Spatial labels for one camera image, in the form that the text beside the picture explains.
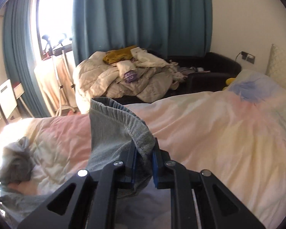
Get white pillow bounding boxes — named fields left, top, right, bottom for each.
left=266, top=44, right=286, bottom=90

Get mustard yellow garment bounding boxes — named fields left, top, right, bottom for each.
left=103, top=45, right=137, bottom=64

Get pile of beige bedding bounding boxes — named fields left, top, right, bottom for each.
left=73, top=47, right=183, bottom=114

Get window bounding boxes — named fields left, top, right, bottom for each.
left=36, top=0, right=74, bottom=60

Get black armchair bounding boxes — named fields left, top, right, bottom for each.
left=115, top=52, right=242, bottom=105

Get blue denim jeans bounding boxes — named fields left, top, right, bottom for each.
left=0, top=97, right=155, bottom=222

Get wall power socket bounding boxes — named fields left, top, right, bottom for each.
left=235, top=51, right=255, bottom=64

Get right teal curtain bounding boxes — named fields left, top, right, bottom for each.
left=73, top=0, right=212, bottom=64

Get white backed chair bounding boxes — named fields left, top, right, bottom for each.
left=0, top=79, right=34, bottom=125

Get beige hanging garment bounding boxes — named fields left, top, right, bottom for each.
left=34, top=56, right=77, bottom=116

